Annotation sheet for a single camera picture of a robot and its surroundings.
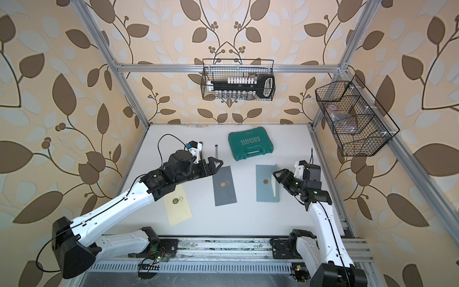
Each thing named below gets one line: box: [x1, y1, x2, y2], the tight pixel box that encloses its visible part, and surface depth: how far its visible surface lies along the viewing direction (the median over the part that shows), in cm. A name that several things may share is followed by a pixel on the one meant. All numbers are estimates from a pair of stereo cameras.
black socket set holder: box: [206, 74, 276, 99], surface depth 86 cm
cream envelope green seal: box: [163, 184, 194, 228], surface depth 88 cm
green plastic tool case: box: [228, 126, 274, 162], surface depth 107 cm
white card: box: [271, 173, 277, 198], surface depth 95 cm
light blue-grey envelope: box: [255, 163, 280, 203], surface depth 96 cm
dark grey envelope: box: [212, 165, 238, 207], surface depth 93 cm
